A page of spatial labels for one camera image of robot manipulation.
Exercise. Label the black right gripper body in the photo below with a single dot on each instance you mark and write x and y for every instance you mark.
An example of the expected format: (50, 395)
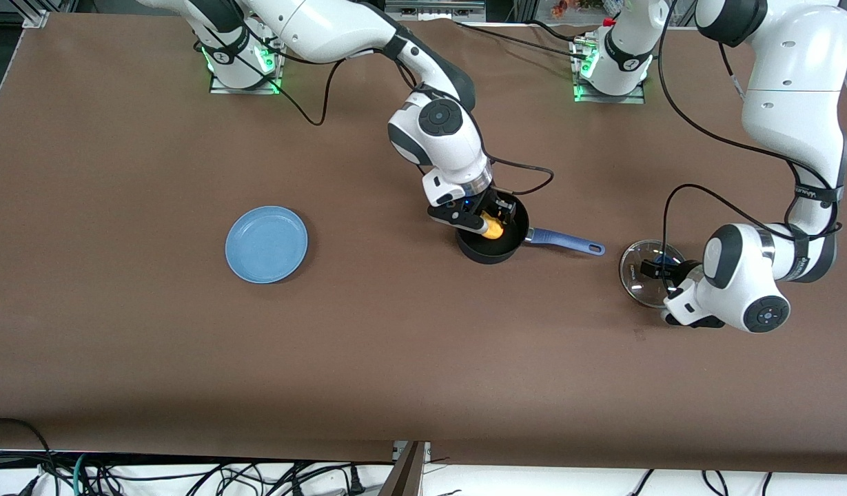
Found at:
(495, 202)

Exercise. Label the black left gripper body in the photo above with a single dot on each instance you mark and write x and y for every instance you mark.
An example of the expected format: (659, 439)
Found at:
(679, 272)

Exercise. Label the yellow potato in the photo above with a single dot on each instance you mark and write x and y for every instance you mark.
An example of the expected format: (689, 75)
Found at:
(493, 231)

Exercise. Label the glass lid with blue knob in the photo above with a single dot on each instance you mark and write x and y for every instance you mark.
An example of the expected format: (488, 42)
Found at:
(637, 282)

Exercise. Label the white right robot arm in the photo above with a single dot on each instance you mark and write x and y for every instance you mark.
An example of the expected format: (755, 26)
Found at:
(451, 145)

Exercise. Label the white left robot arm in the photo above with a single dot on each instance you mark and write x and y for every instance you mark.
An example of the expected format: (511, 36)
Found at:
(795, 103)

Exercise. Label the grey metal box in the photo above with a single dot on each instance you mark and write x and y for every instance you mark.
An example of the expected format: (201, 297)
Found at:
(433, 8)

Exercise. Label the orange background objects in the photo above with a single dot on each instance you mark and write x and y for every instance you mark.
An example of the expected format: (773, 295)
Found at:
(575, 5)

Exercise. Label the blue round plate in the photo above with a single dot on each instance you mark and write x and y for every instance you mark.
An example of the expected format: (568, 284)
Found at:
(266, 244)

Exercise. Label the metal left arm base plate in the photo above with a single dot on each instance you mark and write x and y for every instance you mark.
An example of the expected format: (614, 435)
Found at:
(637, 96)

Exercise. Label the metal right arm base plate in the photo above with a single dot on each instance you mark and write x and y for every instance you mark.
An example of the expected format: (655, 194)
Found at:
(268, 76)

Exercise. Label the aluminium profile post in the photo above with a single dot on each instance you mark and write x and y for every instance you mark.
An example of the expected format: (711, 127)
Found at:
(406, 472)

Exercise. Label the aluminium corner bracket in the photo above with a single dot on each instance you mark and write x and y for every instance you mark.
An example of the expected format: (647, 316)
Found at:
(36, 19)

